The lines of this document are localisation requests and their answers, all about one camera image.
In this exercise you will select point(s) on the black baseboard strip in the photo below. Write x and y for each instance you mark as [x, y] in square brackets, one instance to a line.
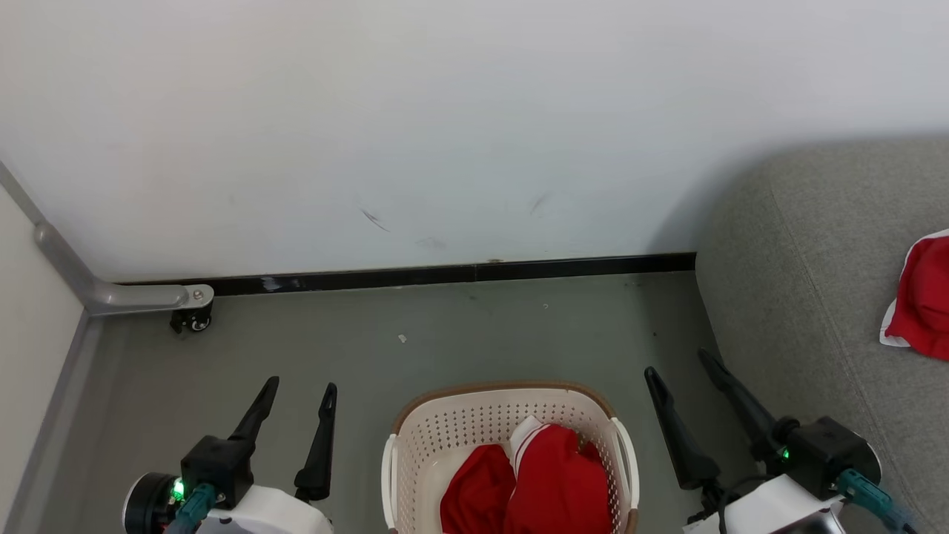
[460, 274]

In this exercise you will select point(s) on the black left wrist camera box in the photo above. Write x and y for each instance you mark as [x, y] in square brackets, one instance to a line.
[215, 463]

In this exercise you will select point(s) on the black caster wheel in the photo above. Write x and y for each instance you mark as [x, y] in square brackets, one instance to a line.
[194, 320]

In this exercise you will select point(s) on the grey fabric sofa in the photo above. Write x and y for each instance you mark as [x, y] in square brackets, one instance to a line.
[823, 297]

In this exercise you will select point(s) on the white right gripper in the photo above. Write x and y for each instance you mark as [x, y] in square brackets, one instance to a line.
[778, 512]

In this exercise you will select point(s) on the cream plastic laundry basket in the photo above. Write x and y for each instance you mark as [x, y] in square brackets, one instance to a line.
[460, 430]

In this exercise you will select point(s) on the grey metal wheeled frame leg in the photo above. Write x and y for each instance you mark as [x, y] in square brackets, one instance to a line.
[141, 297]

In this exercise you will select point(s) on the red garment white trim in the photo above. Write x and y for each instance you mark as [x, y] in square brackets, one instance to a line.
[927, 304]

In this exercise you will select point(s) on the red garment white striped collar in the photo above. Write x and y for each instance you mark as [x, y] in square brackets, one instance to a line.
[549, 489]

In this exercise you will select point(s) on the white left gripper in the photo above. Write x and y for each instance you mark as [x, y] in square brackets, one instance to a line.
[274, 515]

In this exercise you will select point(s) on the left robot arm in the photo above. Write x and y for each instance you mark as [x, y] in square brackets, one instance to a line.
[144, 508]

